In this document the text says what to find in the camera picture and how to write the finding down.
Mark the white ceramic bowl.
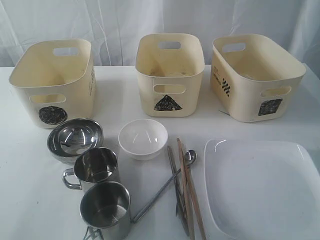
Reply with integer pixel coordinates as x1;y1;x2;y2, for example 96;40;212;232
118;118;169;161

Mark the long metal spoon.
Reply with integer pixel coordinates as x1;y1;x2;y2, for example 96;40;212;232
131;149;197;224

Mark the steel mug with handle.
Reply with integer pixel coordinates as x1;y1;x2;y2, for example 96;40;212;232
62;147;121;192

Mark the stainless steel bowl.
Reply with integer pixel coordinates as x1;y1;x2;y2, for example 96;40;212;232
47;118;104;165

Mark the wooden chopstick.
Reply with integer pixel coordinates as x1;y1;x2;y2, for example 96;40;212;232
176;138;195;240
179;139;207;240

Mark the cream bin with triangle mark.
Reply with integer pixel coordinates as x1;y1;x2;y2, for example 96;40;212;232
135;33;205;117

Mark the cream bin with square mark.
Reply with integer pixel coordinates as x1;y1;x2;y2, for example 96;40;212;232
210;34;306;123

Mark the white curtain backdrop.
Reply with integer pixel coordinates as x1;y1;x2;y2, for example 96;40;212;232
0;0;320;72

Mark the cream bin with circle mark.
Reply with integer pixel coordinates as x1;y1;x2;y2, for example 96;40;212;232
9;39;96;129

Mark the white square plate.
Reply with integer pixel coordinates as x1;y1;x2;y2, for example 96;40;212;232
203;139;320;240

